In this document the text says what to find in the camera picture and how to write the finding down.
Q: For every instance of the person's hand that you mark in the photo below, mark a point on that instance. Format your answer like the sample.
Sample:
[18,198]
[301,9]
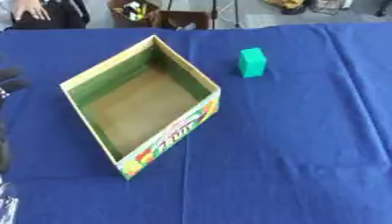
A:
[29,9]

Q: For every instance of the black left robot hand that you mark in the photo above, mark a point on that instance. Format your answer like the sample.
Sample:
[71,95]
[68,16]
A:
[4,87]

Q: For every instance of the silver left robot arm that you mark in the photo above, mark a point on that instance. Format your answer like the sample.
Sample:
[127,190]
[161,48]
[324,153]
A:
[6,204]

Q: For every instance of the open cardboard box green inside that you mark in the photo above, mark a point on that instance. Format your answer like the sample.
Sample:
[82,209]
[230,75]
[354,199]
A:
[138,110]

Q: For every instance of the dark brown box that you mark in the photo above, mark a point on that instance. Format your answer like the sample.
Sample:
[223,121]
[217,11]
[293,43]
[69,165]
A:
[184,19]

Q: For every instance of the person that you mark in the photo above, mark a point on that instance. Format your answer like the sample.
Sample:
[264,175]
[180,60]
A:
[56,16]

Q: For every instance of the brown bin with items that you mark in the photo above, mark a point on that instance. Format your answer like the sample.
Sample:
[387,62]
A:
[130,13]

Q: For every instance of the black tripod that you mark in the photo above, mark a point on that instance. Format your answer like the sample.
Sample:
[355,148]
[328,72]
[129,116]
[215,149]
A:
[214,13]

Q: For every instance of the green rectangular block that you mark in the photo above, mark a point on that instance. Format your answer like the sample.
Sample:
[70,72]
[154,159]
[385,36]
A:
[252,62]

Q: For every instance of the yellow and black bag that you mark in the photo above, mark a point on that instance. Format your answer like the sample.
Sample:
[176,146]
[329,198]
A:
[290,5]

